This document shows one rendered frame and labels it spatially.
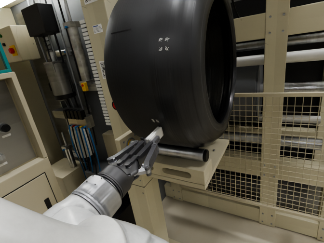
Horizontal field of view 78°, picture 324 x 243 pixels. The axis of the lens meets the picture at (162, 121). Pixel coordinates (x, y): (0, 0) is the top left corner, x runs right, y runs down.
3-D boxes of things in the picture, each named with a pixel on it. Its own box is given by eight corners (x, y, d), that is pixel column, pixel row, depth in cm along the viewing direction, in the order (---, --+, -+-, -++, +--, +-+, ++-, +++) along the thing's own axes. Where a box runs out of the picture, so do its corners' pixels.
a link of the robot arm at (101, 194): (61, 188, 38) (85, 168, 43) (80, 219, 42) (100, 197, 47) (94, 200, 34) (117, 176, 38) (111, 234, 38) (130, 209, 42)
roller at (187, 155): (128, 137, 87) (134, 141, 90) (125, 147, 85) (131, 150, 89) (207, 147, 69) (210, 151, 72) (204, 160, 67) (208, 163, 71)
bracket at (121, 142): (119, 160, 86) (114, 139, 83) (164, 124, 117) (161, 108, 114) (125, 161, 84) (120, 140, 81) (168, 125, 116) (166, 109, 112)
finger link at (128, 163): (122, 164, 45) (127, 165, 45) (149, 138, 54) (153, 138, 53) (127, 177, 47) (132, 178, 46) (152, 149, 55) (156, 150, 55)
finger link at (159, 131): (147, 139, 54) (149, 139, 54) (159, 126, 59) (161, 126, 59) (149, 148, 55) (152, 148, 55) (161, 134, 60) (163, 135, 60)
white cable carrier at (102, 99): (106, 125, 101) (78, 20, 84) (113, 121, 105) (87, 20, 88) (112, 125, 99) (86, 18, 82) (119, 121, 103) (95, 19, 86)
